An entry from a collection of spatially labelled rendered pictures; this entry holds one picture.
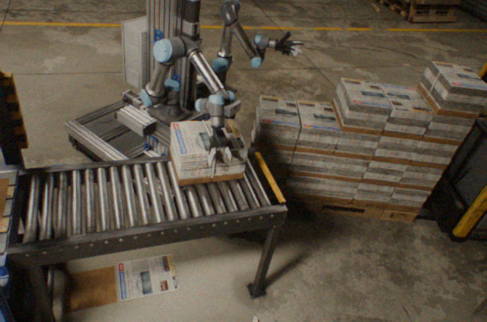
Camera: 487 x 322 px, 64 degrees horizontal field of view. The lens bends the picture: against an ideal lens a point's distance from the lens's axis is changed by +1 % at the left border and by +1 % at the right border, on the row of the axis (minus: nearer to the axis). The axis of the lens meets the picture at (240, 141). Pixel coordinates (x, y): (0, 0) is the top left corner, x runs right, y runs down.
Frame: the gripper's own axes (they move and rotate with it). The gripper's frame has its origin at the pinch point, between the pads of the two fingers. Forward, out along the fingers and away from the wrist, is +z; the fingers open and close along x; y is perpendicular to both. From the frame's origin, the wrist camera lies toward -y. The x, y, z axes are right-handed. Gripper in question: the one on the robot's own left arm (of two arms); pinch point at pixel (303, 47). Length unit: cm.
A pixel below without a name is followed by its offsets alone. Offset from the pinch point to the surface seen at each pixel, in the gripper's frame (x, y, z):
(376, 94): 14, 15, 58
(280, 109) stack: 29.2, 37.2, -5.1
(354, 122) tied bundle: 37, 27, 46
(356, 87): 11.9, 15.6, 43.9
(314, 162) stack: 46, 65, 29
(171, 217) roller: 149, 24, -46
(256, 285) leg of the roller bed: 136, 97, 7
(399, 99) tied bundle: 13, 16, 75
